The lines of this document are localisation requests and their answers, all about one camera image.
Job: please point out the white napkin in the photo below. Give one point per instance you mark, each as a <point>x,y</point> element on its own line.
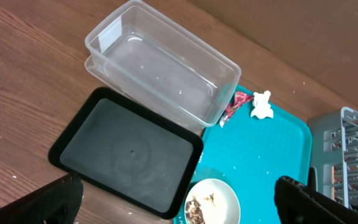
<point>262,109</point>

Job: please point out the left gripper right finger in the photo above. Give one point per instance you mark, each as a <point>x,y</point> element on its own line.
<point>302,203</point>

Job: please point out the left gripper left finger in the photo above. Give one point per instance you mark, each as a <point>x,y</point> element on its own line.
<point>57,202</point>

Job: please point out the teal serving tray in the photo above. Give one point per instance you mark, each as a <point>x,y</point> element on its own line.
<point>248,155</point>

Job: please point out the red sauce packet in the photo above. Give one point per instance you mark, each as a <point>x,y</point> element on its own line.
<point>240,98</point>

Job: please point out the black plastic tray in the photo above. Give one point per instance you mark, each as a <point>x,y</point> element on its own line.
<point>129,151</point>

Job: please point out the clear plastic bin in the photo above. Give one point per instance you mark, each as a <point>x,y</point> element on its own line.
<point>148,57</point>

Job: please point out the grey bowl with rice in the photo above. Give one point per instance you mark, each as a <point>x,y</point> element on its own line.
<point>211,201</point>

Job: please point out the grey dishwasher rack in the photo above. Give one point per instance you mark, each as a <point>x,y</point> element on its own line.
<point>334,155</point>

